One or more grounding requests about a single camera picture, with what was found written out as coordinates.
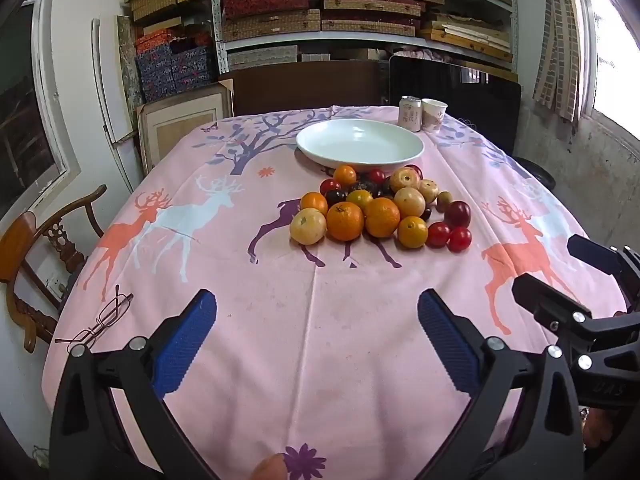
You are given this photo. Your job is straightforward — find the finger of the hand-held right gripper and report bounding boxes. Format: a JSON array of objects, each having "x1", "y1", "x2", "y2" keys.
[
  {"x1": 511, "y1": 272, "x2": 596, "y2": 356},
  {"x1": 566, "y1": 234, "x2": 640, "y2": 311}
]

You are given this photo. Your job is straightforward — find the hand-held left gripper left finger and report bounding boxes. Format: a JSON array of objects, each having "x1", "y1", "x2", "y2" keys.
[{"x1": 49, "y1": 287, "x2": 221, "y2": 480}]

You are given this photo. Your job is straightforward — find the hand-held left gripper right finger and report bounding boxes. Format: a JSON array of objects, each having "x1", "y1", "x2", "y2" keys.
[{"x1": 416, "y1": 287, "x2": 586, "y2": 480}]

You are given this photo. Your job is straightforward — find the yellow-orange citrus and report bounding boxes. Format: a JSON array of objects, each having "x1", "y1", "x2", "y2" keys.
[
  {"x1": 397, "y1": 215, "x2": 429, "y2": 249},
  {"x1": 346, "y1": 189, "x2": 375, "y2": 211}
]

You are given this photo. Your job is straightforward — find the large orange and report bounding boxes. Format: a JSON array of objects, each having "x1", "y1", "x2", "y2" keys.
[
  {"x1": 364, "y1": 197, "x2": 401, "y2": 239},
  {"x1": 326, "y1": 201, "x2": 365, "y2": 242}
]

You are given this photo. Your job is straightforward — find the white oval plate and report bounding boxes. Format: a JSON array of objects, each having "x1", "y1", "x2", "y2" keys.
[{"x1": 295, "y1": 118, "x2": 426, "y2": 170}]

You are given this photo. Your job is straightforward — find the person's right hand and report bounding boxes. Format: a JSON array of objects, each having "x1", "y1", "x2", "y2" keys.
[{"x1": 580, "y1": 406, "x2": 631, "y2": 451}]

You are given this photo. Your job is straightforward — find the person's left hand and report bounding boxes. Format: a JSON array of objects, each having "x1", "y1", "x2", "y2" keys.
[{"x1": 250, "y1": 452, "x2": 289, "y2": 480}]

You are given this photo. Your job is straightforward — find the black round stool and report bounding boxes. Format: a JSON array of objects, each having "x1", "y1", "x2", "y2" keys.
[{"x1": 512, "y1": 156, "x2": 556, "y2": 191}]

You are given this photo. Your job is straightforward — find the pink deer print tablecloth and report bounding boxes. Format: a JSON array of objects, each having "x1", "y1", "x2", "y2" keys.
[{"x1": 42, "y1": 105, "x2": 631, "y2": 480}]

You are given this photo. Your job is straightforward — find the brown wooden chair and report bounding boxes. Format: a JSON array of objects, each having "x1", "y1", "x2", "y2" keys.
[{"x1": 0, "y1": 184, "x2": 108, "y2": 353}]

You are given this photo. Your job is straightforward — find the bright window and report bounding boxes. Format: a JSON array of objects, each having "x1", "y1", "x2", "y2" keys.
[{"x1": 570, "y1": 0, "x2": 640, "y2": 126}]

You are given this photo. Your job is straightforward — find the white paper cup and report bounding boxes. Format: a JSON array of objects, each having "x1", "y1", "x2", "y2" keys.
[{"x1": 421, "y1": 98, "x2": 449, "y2": 133}]

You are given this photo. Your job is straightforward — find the black flat screen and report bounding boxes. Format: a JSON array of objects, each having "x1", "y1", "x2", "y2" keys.
[{"x1": 387, "y1": 55, "x2": 523, "y2": 156}]

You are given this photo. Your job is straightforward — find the brick pattern strips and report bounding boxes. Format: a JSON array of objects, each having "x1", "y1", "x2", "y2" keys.
[{"x1": 531, "y1": 0, "x2": 593, "y2": 123}]

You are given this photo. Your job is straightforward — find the beige framed picture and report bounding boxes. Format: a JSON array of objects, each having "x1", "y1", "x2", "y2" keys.
[{"x1": 136, "y1": 82, "x2": 236, "y2": 173}]

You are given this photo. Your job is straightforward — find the pink drink can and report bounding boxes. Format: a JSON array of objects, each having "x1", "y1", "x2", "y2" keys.
[{"x1": 398, "y1": 95, "x2": 425, "y2": 132}]

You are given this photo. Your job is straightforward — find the white leaning board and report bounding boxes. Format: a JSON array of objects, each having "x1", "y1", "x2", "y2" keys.
[{"x1": 90, "y1": 17, "x2": 138, "y2": 193}]

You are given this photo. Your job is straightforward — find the blue floral box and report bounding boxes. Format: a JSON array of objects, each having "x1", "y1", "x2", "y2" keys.
[
  {"x1": 135, "y1": 47, "x2": 176, "y2": 103},
  {"x1": 170, "y1": 45, "x2": 217, "y2": 92}
]

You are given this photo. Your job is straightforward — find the dark brown wooden board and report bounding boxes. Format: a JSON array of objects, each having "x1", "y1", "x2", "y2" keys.
[{"x1": 217, "y1": 60, "x2": 391, "y2": 117}]

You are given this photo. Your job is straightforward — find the white framed window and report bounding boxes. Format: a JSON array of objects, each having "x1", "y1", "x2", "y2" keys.
[{"x1": 0, "y1": 0, "x2": 83, "y2": 221}]

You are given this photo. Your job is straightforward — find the grey stone slab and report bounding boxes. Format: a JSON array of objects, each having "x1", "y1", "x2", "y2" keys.
[{"x1": 116, "y1": 14, "x2": 146, "y2": 111}]

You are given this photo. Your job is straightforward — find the orange patterned box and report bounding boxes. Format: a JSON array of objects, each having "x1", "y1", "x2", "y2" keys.
[{"x1": 135, "y1": 29, "x2": 176, "y2": 53}]

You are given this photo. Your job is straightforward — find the stack of woven flat boxes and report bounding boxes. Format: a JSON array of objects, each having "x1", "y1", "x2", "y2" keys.
[{"x1": 217, "y1": 0, "x2": 516, "y2": 68}]

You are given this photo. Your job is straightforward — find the white metal shelf rack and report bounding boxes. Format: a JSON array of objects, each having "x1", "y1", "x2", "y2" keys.
[{"x1": 207, "y1": 0, "x2": 521, "y2": 76}]

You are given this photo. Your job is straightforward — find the thin frame eyeglasses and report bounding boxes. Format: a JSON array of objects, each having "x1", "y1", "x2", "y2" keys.
[{"x1": 54, "y1": 284, "x2": 135, "y2": 347}]

